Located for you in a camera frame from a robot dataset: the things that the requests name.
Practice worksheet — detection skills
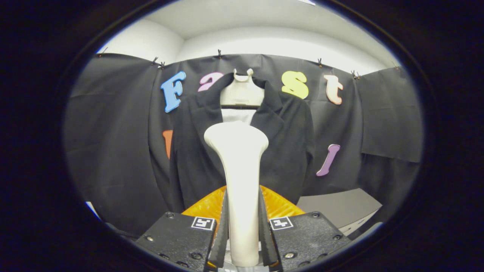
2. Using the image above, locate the white garment steamer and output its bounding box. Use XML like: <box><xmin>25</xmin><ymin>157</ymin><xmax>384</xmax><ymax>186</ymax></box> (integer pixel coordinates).
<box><xmin>204</xmin><ymin>121</ymin><xmax>269</xmax><ymax>267</ymax></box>

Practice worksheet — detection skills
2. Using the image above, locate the black backdrop cloth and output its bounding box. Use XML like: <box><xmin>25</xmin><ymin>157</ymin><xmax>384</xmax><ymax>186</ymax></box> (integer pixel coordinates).
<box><xmin>64</xmin><ymin>53</ymin><xmax>423</xmax><ymax>238</ymax></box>

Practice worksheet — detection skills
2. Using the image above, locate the white mannequin torso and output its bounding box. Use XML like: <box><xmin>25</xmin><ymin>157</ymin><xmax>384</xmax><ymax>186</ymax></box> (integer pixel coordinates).
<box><xmin>220</xmin><ymin>68</ymin><xmax>265</xmax><ymax>125</ymax></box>

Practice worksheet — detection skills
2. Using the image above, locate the beige grey cabinet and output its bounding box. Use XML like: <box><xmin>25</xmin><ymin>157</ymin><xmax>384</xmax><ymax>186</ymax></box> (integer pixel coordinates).
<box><xmin>297</xmin><ymin>188</ymin><xmax>382</xmax><ymax>237</ymax></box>

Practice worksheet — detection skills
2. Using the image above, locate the black jacket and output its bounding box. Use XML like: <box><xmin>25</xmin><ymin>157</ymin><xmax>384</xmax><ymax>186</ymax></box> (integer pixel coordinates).
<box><xmin>169</xmin><ymin>74</ymin><xmax>315</xmax><ymax>212</ymax></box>

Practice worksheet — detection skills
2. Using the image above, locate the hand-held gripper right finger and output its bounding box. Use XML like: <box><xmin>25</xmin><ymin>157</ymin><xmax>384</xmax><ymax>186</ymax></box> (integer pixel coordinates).
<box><xmin>258</xmin><ymin>185</ymin><xmax>352</xmax><ymax>272</ymax></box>

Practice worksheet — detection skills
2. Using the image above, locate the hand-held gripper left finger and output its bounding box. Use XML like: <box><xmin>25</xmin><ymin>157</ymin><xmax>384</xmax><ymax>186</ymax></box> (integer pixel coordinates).
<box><xmin>135</xmin><ymin>186</ymin><xmax>229</xmax><ymax>272</ymax></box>

